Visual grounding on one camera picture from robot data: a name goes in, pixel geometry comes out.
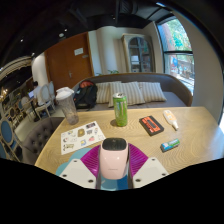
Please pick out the white sticker sheet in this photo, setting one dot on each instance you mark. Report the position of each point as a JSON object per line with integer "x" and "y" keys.
{"x": 80, "y": 137}

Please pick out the person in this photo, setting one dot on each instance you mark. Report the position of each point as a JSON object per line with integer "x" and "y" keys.
{"x": 36, "y": 90}

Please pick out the white door sign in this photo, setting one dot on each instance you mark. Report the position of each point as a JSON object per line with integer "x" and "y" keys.
{"x": 78, "y": 51}

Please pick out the large glass window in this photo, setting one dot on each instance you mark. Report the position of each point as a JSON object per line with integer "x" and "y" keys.
{"x": 176, "y": 50}

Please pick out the brown wooden door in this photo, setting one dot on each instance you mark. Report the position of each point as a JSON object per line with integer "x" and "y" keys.
{"x": 63, "y": 66}

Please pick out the black backpack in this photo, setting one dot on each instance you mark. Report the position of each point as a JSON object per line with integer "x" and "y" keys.
{"x": 86, "y": 95}

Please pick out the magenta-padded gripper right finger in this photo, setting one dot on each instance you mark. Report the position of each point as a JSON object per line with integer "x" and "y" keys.
{"x": 150, "y": 171}

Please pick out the grey tufted armchair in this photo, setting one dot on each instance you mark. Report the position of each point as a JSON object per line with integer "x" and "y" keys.
{"x": 38, "y": 136}

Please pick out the black and orange box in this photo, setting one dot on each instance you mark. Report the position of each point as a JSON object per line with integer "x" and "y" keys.
{"x": 151, "y": 125}

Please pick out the pink computer mouse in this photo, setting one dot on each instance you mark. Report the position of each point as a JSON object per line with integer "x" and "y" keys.
{"x": 114, "y": 160}

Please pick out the white squeeze tube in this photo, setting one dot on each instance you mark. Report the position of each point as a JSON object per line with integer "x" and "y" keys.
{"x": 170, "y": 119}

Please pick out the blue cloud-shaped mouse pad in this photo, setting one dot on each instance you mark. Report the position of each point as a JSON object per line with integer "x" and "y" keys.
{"x": 66, "y": 160}

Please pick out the green drink can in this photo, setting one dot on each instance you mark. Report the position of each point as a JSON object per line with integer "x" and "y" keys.
{"x": 120, "y": 110}

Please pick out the striped cushion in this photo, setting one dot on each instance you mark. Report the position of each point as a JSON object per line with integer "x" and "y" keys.
{"x": 102, "y": 92}
{"x": 131, "y": 93}
{"x": 153, "y": 91}

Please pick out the glass-door cabinet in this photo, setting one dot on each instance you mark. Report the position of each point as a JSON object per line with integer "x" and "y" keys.
{"x": 138, "y": 53}

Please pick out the clear shaker cup white lid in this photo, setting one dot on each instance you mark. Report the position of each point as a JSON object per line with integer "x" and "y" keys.
{"x": 68, "y": 106}

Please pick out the grey curved sofa bench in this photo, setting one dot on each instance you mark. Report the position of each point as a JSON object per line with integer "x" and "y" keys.
{"x": 175, "y": 96}

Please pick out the group of dining chairs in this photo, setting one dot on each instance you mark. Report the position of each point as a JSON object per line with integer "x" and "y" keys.
{"x": 43, "y": 96}

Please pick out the small green white pack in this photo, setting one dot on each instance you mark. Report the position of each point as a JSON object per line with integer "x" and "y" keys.
{"x": 170, "y": 145}

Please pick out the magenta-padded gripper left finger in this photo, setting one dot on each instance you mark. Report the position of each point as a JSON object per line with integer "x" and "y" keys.
{"x": 78, "y": 173}

